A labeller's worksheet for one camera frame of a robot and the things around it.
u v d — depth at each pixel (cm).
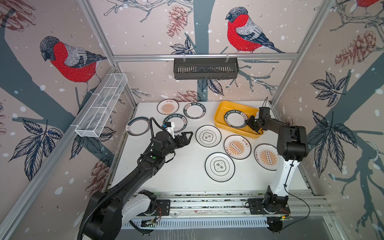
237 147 95
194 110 115
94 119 71
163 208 73
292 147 56
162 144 61
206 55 95
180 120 110
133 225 69
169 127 74
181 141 70
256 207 73
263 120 80
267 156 92
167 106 120
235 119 111
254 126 93
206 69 104
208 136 101
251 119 97
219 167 87
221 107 115
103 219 39
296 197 64
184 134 71
